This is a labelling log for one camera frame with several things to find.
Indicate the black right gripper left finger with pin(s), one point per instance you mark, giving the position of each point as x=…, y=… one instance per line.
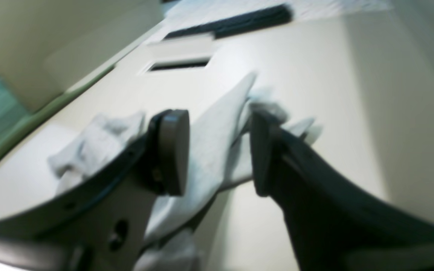
x=100, y=224

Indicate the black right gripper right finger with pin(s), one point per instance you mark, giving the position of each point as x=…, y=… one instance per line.
x=333, y=225

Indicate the grey t-shirt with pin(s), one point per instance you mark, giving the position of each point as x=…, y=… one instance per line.
x=219, y=156

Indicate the beige chair right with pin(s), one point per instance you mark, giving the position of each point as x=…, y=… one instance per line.
x=50, y=47

